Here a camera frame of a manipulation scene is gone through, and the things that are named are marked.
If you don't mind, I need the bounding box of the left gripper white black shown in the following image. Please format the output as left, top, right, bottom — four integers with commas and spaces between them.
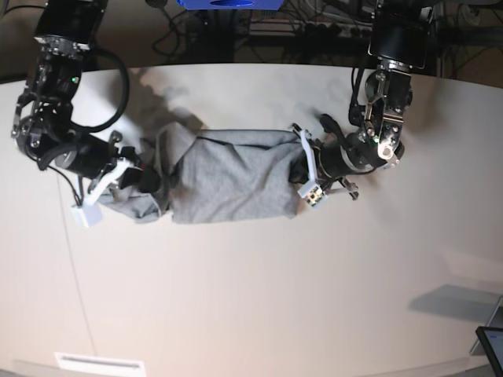
289, 114, 377, 207

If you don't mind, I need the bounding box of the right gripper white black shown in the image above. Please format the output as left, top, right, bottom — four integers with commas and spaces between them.
39, 131, 161, 228

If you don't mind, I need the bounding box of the grey T-shirt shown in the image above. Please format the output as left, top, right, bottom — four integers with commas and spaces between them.
98, 123, 303, 224

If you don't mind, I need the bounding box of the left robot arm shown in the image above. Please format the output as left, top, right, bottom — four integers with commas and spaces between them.
289, 1, 431, 207

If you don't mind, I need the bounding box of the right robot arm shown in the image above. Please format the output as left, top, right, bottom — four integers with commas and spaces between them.
11, 1, 162, 227

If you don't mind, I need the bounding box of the tablet with stand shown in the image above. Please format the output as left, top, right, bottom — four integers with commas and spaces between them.
469, 296, 502, 376

